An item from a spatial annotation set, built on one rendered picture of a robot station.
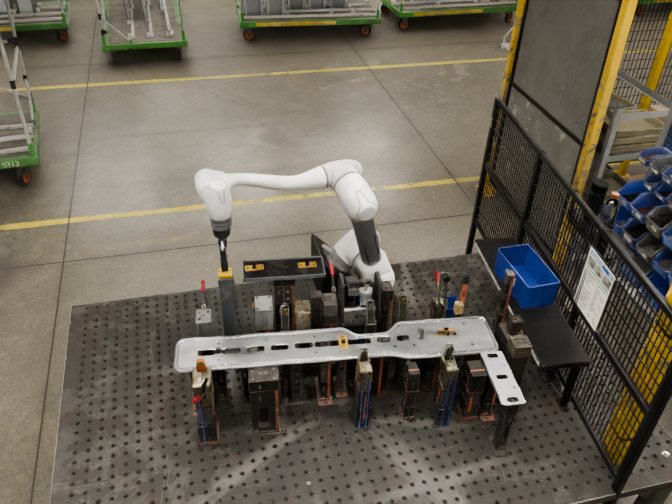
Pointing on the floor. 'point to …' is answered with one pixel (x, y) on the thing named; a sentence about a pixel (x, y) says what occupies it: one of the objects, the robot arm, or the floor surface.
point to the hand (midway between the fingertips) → (224, 264)
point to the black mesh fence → (574, 291)
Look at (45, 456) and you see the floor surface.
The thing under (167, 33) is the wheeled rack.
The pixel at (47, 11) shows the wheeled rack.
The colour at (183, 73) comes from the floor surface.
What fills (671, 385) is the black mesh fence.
